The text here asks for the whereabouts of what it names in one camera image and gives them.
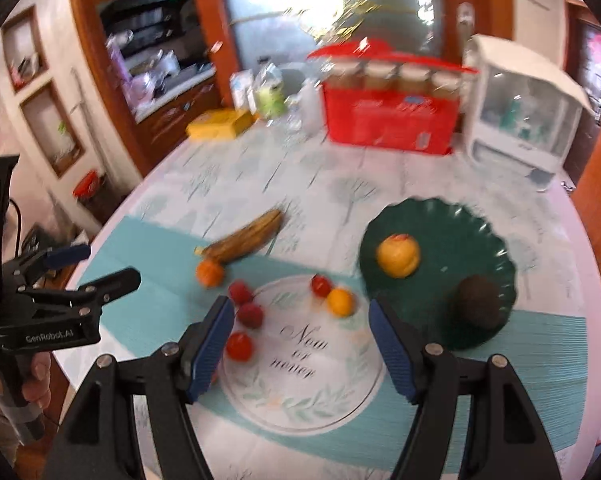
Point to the white countertop cabinet appliance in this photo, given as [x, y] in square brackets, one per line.
[520, 110]

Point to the yellow flat box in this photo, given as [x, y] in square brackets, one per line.
[218, 125]

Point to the brown spotted banana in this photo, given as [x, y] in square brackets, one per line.
[245, 237]

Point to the clear drinking glass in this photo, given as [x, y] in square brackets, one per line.
[293, 115]

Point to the white and blue carton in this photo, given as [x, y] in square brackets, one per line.
[241, 91]

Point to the red lychee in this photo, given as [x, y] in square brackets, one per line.
[250, 315]
[240, 292]

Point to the dark green scalloped plate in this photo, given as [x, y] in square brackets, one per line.
[445, 232]

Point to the wooden cabinet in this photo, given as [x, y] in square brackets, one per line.
[165, 125]

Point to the tree print tablecloth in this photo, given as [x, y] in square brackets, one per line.
[305, 175]

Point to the person's left hand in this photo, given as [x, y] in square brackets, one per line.
[38, 377]

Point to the white lid jar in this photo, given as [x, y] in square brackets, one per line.
[380, 74]
[347, 74]
[448, 80]
[414, 76]

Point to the teal striped placemat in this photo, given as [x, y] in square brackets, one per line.
[145, 245]

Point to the red cardboard box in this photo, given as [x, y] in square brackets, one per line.
[390, 120]

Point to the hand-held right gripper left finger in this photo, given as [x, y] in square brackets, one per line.
[215, 341]

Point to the yellow-orange kumquat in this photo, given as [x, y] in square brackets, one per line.
[340, 302]

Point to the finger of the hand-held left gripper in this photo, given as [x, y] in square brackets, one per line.
[115, 282]
[68, 255]

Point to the red tomato with stem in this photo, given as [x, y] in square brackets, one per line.
[239, 346]

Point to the white plastic bottle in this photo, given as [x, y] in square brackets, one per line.
[312, 107]

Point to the small red cherry tomato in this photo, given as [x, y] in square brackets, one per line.
[320, 285]

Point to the frosted glass door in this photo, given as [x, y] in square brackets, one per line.
[370, 0]

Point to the red container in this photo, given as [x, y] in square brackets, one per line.
[88, 184]

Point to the black kitchen appliance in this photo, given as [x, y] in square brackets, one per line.
[145, 15]

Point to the deep orange tangerine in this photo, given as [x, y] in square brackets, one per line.
[210, 273]

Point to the wall niche shelf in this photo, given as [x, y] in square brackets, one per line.
[45, 110]

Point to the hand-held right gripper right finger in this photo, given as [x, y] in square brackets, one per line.
[388, 345]

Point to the yellow round fruit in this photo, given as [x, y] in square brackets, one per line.
[399, 255]

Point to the dark avocado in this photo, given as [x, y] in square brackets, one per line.
[479, 302]

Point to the green label bottle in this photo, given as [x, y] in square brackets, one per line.
[270, 95]

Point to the round white printed placemat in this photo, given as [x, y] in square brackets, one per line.
[300, 385]

